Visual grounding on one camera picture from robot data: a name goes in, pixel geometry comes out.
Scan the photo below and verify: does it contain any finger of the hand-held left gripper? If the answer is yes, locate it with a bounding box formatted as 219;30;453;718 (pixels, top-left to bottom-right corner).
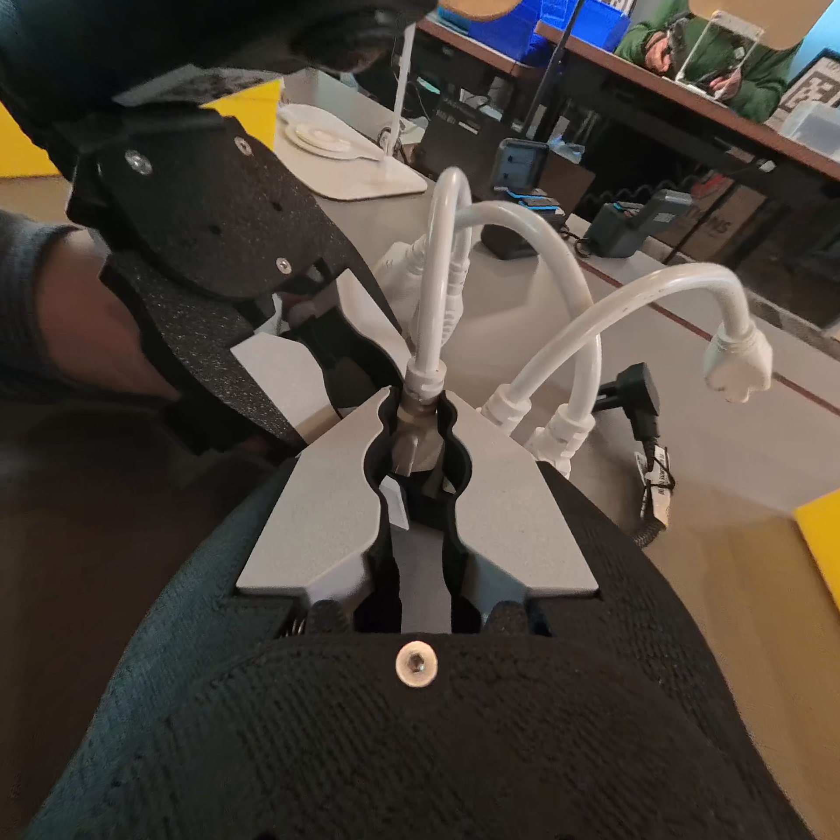
336;271;416;386
230;314;389;450

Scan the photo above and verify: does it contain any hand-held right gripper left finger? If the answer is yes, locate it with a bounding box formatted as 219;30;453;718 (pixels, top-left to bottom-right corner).
235;386;403;618

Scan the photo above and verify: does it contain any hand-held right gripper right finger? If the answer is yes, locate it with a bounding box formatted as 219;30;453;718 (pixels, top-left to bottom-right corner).
441;391;600;614

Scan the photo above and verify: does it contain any person's left hand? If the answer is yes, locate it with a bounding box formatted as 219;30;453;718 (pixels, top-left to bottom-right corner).
36;226;182;401

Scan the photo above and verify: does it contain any yellow plastic bin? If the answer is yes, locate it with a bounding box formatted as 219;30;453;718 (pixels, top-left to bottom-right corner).
0;79;284;179
794;489;840;624

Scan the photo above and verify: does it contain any white document stand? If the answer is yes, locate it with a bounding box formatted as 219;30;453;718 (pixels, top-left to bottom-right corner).
276;23;429;201

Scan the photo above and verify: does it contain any black box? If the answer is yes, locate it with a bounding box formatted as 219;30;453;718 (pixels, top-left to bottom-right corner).
420;75;519;179

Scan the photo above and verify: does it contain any black battery case blue trim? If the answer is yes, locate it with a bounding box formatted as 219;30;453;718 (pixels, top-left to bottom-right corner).
481;138;569;261

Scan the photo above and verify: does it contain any black battery charger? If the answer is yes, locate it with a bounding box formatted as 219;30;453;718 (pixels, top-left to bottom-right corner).
583;189;697;261

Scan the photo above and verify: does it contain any wooden-top table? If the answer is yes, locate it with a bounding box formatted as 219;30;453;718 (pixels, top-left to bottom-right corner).
535;20;840;263
419;16;546;78

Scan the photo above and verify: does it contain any black tripod stand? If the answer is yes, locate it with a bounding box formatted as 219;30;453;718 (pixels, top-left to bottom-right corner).
524;0;592;142

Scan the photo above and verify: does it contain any blue plastic bin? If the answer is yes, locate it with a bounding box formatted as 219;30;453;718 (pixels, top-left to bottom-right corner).
469;0;632;68

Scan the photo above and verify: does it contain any cardboard box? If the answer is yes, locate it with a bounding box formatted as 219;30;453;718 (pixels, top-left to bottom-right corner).
682;177;788;263

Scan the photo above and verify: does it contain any clear acrylic stand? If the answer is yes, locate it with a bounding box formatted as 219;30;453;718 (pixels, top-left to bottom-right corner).
675;10;765;101

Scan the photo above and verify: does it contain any clear plastic box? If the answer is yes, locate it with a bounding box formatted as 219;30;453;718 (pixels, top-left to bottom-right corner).
780;98;840;161

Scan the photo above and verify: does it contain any framed marker print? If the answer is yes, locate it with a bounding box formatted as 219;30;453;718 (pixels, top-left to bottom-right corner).
777;56;840;116

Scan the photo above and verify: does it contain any black braided power cord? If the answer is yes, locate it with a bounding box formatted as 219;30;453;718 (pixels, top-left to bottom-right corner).
600;363;676;549

